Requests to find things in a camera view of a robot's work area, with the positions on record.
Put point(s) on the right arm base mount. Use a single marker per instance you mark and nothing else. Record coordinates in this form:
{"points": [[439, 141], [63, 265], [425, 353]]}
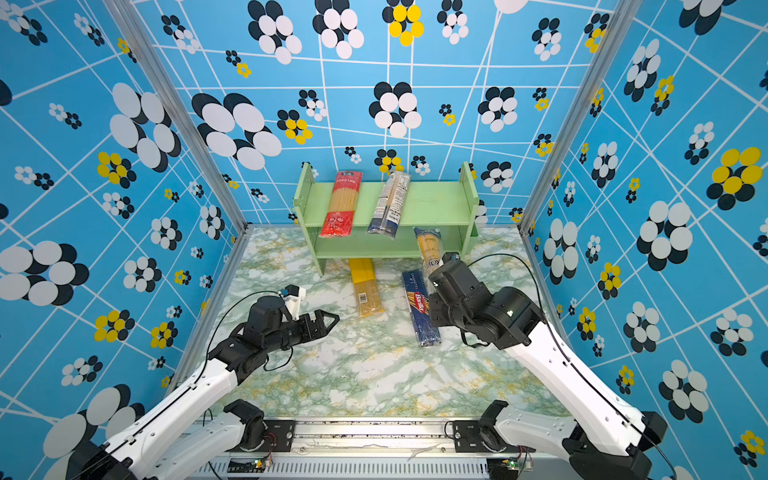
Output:
{"points": [[480, 435]]}

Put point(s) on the dark blue spaghetti box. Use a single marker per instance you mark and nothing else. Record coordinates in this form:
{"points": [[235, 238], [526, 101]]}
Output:
{"points": [[417, 297]]}

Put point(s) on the blue label spaghetti bag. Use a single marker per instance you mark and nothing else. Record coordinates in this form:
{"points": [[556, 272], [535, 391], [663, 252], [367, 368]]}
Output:
{"points": [[390, 204]]}

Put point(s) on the aluminium frame post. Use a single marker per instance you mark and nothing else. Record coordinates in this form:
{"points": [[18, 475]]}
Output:
{"points": [[621, 21], [127, 20]]}

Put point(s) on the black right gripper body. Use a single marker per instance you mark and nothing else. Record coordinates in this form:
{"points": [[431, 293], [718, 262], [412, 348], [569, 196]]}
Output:
{"points": [[440, 314]]}

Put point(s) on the red spaghetti bag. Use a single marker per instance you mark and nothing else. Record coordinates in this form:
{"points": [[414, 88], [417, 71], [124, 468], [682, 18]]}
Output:
{"points": [[339, 219]]}

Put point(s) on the aluminium frame post left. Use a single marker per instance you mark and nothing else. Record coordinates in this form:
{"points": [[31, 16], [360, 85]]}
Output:
{"points": [[127, 20]]}

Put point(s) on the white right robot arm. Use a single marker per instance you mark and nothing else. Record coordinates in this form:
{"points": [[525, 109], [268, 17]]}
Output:
{"points": [[602, 436]]}

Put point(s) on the aluminium frame post right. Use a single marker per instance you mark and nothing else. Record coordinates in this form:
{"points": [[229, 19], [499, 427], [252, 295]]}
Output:
{"points": [[621, 21]]}

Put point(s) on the clear blue-end spaghetti bag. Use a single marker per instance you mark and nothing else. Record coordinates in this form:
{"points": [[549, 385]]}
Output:
{"points": [[430, 247]]}

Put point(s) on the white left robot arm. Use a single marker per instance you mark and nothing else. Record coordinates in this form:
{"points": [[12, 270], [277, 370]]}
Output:
{"points": [[156, 445]]}

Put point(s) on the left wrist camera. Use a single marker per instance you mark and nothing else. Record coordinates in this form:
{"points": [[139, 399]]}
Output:
{"points": [[293, 296]]}

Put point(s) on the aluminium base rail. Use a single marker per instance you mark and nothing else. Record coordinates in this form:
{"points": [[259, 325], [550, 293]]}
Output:
{"points": [[375, 448]]}

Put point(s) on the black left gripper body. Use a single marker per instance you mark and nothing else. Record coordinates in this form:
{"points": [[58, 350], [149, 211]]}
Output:
{"points": [[292, 333]]}

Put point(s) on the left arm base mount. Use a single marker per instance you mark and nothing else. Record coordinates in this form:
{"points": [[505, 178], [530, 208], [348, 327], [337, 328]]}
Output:
{"points": [[256, 432]]}

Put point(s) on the green wooden shelf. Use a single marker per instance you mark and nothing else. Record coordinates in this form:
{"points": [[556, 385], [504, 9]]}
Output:
{"points": [[450, 207]]}

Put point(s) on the yellow label spaghetti bag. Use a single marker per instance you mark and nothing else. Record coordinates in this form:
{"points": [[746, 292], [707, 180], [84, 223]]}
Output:
{"points": [[365, 286]]}

